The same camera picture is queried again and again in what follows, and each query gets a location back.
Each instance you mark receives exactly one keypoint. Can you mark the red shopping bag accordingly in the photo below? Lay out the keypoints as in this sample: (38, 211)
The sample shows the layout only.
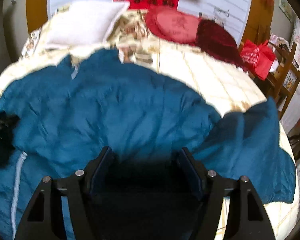
(258, 59)

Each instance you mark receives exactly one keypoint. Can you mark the blue puffer jacket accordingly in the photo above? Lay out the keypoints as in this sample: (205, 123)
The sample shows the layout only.
(64, 122)

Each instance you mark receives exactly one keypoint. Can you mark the dark red velvet cushion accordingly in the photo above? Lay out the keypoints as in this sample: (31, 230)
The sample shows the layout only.
(218, 43)

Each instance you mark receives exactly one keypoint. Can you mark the white square pillow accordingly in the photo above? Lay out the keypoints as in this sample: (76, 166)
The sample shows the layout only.
(86, 22)

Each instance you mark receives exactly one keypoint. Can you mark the floral cream bed quilt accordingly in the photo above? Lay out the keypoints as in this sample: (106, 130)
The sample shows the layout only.
(220, 84)

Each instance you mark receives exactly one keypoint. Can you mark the wooden chair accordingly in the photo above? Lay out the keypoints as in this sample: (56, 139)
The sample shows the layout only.
(283, 83)

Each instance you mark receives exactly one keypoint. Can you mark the red heart-shaped cushion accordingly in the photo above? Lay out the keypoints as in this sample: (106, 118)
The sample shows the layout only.
(172, 25)

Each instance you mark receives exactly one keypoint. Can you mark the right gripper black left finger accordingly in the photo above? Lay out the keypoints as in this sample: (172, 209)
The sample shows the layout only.
(43, 217)

